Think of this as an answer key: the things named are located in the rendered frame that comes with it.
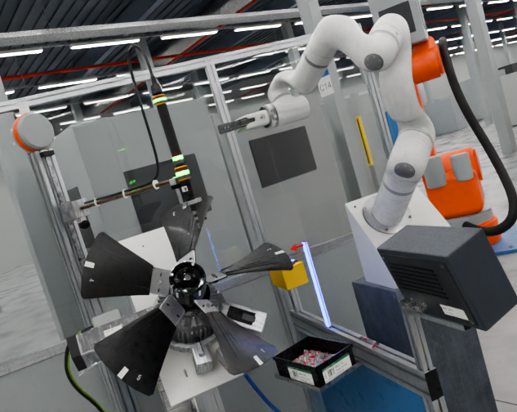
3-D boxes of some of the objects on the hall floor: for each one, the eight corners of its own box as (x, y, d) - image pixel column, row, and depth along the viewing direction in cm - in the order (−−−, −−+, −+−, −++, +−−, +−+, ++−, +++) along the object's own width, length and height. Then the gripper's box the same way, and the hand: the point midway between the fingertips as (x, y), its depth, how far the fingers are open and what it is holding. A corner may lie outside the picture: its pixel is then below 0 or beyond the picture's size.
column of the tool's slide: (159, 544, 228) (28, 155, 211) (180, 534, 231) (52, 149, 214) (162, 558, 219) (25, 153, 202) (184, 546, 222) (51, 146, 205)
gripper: (257, 109, 185) (210, 123, 180) (272, 101, 171) (221, 114, 165) (263, 130, 186) (216, 143, 180) (278, 123, 172) (228, 137, 166)
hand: (225, 128), depth 173 cm, fingers closed
